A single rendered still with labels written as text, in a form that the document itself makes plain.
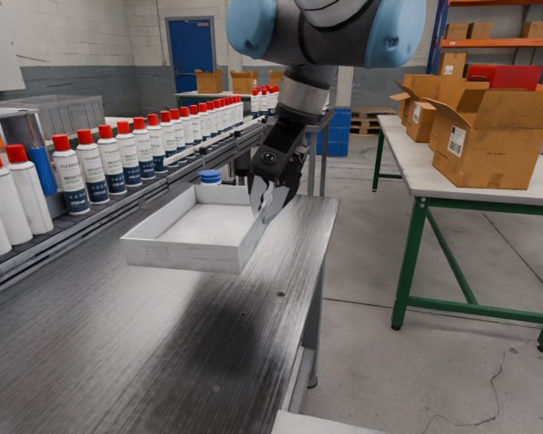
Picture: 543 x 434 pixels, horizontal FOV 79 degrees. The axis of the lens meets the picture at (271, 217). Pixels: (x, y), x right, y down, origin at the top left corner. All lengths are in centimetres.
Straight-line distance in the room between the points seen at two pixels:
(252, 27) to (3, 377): 59
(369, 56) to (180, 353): 48
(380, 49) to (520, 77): 516
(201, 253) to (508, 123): 129
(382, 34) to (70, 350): 61
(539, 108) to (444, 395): 117
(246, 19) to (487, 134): 123
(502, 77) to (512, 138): 382
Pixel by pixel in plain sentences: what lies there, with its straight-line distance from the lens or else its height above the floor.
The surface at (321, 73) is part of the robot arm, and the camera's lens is 53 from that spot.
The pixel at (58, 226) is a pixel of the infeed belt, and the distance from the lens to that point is 97.
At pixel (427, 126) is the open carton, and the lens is 237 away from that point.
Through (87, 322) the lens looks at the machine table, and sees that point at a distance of 69.
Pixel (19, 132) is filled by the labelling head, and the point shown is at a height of 109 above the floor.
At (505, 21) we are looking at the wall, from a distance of 818.
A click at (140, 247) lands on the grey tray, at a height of 98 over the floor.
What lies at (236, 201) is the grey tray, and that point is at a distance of 76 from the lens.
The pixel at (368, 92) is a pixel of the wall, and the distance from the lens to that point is 774.
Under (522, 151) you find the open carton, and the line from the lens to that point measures 162.
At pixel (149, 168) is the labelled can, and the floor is 92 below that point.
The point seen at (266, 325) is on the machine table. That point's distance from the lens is 61.
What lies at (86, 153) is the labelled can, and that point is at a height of 103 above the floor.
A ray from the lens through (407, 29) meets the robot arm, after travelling 37.
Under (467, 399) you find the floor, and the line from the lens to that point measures 174.
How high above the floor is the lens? 124
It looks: 25 degrees down
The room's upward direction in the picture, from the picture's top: straight up
